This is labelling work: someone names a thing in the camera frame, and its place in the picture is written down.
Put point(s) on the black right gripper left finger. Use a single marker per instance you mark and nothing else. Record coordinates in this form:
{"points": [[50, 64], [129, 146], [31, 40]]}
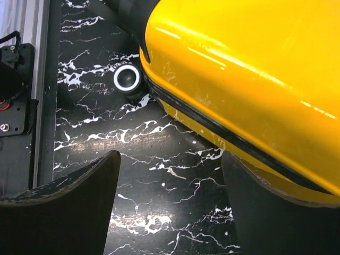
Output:
{"points": [[69, 215]]}

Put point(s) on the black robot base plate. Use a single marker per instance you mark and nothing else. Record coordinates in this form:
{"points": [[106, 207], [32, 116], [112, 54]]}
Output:
{"points": [[18, 113]]}

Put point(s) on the yellow Pikachu suitcase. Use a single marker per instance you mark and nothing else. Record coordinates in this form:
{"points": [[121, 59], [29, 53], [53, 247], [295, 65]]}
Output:
{"points": [[259, 79]]}

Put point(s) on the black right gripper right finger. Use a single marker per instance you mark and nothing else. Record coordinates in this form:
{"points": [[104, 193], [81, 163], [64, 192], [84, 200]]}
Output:
{"points": [[276, 216]]}

